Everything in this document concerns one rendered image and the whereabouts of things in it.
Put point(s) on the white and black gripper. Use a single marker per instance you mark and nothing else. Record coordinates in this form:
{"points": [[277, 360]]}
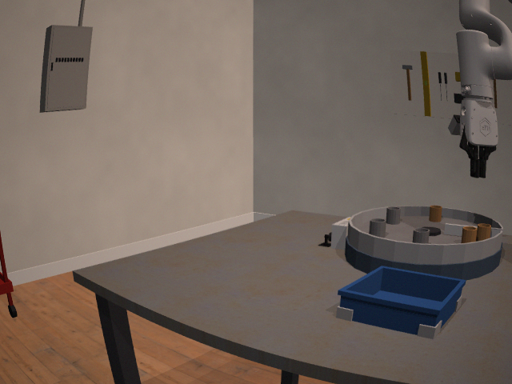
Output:
{"points": [[478, 127]]}

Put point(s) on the bronze bushing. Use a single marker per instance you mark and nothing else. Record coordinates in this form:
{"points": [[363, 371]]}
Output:
{"points": [[483, 232], [435, 213], [469, 234]]}

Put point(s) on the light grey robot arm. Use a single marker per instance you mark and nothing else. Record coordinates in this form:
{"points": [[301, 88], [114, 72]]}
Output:
{"points": [[480, 63]]}

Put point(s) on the grey metal bushing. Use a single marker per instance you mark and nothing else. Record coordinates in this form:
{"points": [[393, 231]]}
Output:
{"points": [[421, 235], [378, 227], [393, 215]]}

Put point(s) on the blue plastic tray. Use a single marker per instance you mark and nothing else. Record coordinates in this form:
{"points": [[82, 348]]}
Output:
{"points": [[407, 315]]}

